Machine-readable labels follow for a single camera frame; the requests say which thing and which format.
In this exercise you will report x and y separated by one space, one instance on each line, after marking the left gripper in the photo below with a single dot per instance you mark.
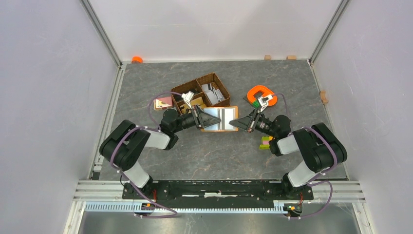
204 120

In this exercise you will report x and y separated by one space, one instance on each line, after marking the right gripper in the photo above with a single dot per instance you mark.
247 123

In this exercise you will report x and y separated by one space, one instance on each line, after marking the yellow leather card holder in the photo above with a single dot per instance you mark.
225 114

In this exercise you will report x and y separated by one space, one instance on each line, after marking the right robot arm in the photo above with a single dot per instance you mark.
320 149

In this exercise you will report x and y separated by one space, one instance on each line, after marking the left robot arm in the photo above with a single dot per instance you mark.
123 147

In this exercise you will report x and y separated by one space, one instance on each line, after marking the gold VIP cards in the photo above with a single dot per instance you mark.
198 101

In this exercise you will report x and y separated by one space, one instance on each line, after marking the silver cards pile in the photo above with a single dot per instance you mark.
214 94

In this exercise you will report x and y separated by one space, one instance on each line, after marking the pink card box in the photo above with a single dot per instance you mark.
162 103

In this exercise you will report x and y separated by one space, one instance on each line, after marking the green toy brick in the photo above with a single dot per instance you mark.
256 104

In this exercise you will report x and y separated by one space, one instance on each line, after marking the brown woven basket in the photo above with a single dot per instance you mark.
199 87

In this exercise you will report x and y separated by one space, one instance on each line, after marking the pink and green brick stack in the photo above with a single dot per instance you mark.
265 142

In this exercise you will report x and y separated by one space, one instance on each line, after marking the wooden block right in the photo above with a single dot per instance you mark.
291 57

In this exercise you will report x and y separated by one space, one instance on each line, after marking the orange tape roll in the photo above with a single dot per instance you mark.
136 59

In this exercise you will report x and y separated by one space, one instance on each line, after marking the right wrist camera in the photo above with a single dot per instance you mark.
264 102

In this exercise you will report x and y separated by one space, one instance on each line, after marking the orange plastic ring toy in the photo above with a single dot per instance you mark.
260 91

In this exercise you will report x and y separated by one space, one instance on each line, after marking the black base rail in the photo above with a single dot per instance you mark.
261 193

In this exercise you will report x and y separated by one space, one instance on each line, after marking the wooden clip on wall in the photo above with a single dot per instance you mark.
323 97

